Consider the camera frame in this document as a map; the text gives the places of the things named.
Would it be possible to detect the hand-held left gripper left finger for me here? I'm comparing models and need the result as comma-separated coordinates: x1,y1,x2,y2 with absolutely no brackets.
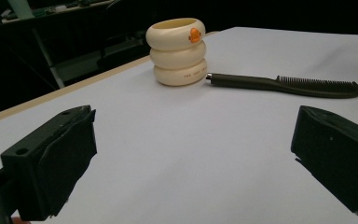
0,105,98,222

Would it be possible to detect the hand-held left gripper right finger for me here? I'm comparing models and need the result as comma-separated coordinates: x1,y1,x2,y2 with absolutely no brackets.
290,105,358,222

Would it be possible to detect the cream ringed cup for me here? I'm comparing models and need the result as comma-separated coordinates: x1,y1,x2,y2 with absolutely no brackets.
145,17,209,87

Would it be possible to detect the metal stand leg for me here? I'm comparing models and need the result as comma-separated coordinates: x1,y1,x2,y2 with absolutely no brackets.
31,27,66,90

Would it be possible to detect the white table mat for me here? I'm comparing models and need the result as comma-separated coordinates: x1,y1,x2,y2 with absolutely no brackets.
0,26,358,224

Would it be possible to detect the cluttered background desk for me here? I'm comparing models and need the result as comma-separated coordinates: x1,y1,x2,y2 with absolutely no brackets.
0,0,115,25

